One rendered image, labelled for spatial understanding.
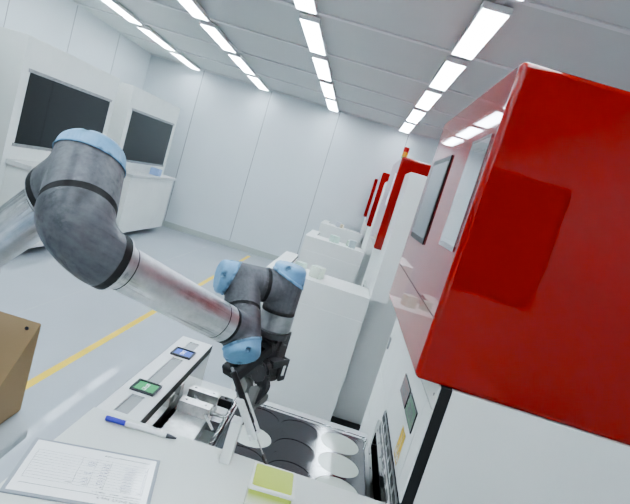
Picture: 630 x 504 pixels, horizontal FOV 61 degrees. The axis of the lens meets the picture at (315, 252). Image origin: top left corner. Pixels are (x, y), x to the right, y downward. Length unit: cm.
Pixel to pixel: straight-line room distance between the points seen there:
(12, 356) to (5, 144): 434
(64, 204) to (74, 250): 7
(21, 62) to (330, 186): 524
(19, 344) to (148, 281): 51
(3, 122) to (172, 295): 474
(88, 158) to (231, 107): 858
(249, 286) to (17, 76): 463
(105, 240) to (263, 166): 844
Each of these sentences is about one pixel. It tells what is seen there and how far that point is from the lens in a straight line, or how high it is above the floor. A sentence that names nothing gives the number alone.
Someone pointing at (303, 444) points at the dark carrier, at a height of 90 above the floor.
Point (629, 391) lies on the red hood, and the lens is 115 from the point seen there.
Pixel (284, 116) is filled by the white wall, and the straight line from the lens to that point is 926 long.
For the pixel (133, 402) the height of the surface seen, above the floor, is 96.
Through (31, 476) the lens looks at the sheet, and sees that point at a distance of 97.
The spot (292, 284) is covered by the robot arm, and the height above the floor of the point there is 129.
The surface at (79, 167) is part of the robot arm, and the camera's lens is 89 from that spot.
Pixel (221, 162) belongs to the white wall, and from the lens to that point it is 939.
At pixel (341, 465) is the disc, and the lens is 135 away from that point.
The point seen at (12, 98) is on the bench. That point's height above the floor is 143.
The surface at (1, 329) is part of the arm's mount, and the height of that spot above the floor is 101.
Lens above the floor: 152
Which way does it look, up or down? 7 degrees down
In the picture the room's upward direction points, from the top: 17 degrees clockwise
